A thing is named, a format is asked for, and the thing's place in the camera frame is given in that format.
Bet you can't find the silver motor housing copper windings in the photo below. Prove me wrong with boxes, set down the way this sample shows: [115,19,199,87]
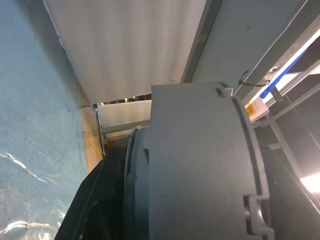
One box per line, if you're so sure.
[123,82,263,240]

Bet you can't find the blue strip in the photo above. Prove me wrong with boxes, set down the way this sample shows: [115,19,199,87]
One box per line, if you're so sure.
[258,47,310,100]

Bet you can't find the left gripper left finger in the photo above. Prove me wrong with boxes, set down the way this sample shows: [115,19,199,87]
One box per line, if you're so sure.
[54,139,131,240]

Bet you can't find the white foam sheet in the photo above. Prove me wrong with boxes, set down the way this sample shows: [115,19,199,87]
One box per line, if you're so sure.
[42,0,210,109]

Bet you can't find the white panel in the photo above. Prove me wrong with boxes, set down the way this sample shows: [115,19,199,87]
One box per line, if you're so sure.
[96,99,153,137]

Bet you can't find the white and yellow label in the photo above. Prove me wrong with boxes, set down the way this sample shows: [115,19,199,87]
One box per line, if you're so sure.
[244,98,270,124]

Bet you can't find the brown cardboard sheet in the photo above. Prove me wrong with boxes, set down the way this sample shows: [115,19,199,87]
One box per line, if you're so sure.
[80,106,107,174]

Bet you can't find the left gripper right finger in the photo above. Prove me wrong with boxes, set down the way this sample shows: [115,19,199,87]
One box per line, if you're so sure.
[259,143,320,240]

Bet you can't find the blue plastic table cover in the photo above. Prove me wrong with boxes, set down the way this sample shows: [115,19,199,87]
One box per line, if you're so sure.
[0,0,101,240]

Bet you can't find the aluminium frame rack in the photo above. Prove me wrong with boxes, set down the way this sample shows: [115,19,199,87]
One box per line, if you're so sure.
[246,23,320,157]

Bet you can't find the black cable tie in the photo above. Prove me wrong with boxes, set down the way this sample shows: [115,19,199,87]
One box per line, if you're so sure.
[237,69,272,89]

